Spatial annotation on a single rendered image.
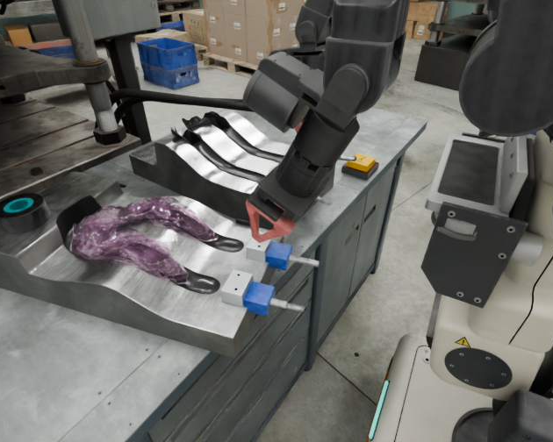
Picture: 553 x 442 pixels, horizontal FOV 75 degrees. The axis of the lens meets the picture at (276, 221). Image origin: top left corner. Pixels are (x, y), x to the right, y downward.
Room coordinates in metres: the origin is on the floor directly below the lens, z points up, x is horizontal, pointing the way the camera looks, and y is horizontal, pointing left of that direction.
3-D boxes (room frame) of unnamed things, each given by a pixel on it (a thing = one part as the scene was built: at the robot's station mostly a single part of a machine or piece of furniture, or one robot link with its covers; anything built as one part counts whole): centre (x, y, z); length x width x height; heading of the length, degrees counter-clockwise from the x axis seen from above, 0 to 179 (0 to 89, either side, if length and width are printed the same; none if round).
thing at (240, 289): (0.39, 0.02, 0.86); 0.13 x 0.05 x 0.05; 72
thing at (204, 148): (0.84, 0.12, 0.92); 0.35 x 0.16 x 0.09; 55
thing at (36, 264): (0.52, 0.26, 0.86); 0.50 x 0.26 x 0.11; 72
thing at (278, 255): (0.49, -0.01, 0.86); 0.13 x 0.05 x 0.05; 72
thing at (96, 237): (0.52, 0.26, 0.90); 0.26 x 0.18 x 0.08; 72
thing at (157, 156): (0.86, 0.13, 0.87); 0.50 x 0.26 x 0.14; 55
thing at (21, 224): (0.53, 0.46, 0.93); 0.08 x 0.08 x 0.04
